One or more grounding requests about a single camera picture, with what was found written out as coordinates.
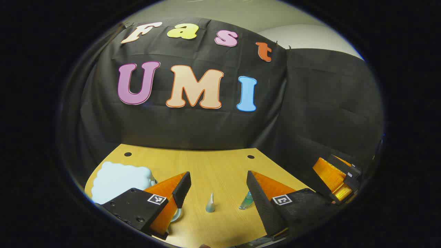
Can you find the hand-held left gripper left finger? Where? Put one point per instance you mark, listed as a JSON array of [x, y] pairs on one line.
[[182, 189]]

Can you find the blue-green skincare tube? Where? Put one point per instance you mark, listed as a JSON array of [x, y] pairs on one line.
[[246, 202]]

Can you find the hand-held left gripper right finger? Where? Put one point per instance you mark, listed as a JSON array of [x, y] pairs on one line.
[[258, 199]]

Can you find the small clear cone tube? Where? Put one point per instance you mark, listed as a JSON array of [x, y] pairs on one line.
[[210, 206]]

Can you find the black backdrop cloth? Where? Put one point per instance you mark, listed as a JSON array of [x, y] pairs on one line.
[[206, 127]]

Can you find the light blue suitcase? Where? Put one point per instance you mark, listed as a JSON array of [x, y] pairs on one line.
[[117, 181]]

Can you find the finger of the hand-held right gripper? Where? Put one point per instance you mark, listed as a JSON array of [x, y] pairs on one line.
[[341, 166]]

